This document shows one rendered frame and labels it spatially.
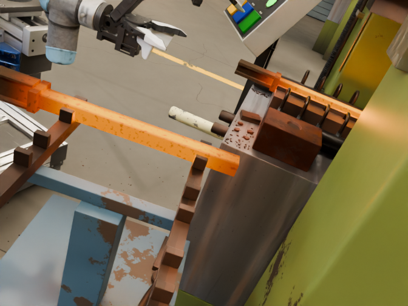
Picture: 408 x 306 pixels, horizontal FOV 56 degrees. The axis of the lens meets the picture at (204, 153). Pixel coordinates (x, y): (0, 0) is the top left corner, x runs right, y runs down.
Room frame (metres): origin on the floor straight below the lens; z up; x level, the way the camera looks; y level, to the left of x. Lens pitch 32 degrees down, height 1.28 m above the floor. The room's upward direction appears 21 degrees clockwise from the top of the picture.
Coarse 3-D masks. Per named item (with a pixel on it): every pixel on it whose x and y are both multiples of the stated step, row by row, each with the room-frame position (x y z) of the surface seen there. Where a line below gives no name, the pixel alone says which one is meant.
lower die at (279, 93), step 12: (300, 84) 0.95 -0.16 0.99; (276, 96) 0.81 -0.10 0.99; (300, 96) 0.85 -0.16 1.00; (276, 108) 0.80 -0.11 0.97; (288, 108) 0.80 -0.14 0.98; (300, 108) 0.80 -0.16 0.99; (312, 108) 0.82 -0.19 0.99; (360, 108) 0.98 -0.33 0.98; (312, 120) 0.79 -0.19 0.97; (324, 120) 0.79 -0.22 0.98; (336, 120) 0.80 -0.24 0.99; (348, 132) 0.79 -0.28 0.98
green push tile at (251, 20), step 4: (252, 12) 1.36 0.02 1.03; (256, 12) 1.34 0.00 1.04; (248, 16) 1.36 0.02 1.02; (252, 16) 1.34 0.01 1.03; (256, 16) 1.32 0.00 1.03; (260, 16) 1.30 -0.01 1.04; (244, 20) 1.35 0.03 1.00; (248, 20) 1.33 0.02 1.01; (252, 20) 1.31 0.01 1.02; (256, 20) 1.30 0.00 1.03; (240, 24) 1.35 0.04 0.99; (244, 24) 1.33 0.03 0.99; (248, 24) 1.31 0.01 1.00; (252, 24) 1.30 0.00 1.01; (240, 28) 1.32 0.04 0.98; (244, 28) 1.30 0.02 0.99; (248, 28) 1.29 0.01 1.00; (244, 32) 1.29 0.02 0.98
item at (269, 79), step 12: (240, 60) 0.89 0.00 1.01; (240, 72) 0.88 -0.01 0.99; (252, 72) 0.88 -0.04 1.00; (264, 72) 0.87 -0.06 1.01; (264, 84) 0.87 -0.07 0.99; (276, 84) 0.86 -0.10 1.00; (288, 84) 0.86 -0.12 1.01; (312, 96) 0.86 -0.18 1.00; (324, 96) 0.88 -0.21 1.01; (336, 108) 0.85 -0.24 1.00; (348, 108) 0.86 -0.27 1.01
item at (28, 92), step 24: (0, 72) 0.49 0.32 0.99; (0, 96) 0.48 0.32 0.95; (24, 96) 0.49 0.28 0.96; (48, 96) 0.49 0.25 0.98; (96, 120) 0.49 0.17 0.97; (120, 120) 0.50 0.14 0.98; (144, 144) 0.49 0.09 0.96; (168, 144) 0.49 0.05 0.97; (192, 144) 0.51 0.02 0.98; (216, 168) 0.50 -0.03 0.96
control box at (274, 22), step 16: (256, 0) 1.44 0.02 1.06; (288, 0) 1.29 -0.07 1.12; (304, 0) 1.31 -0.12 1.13; (320, 0) 1.32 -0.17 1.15; (272, 16) 1.28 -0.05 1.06; (288, 16) 1.30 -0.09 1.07; (240, 32) 1.31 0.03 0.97; (256, 32) 1.27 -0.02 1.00; (272, 32) 1.29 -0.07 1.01; (256, 48) 1.28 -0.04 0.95
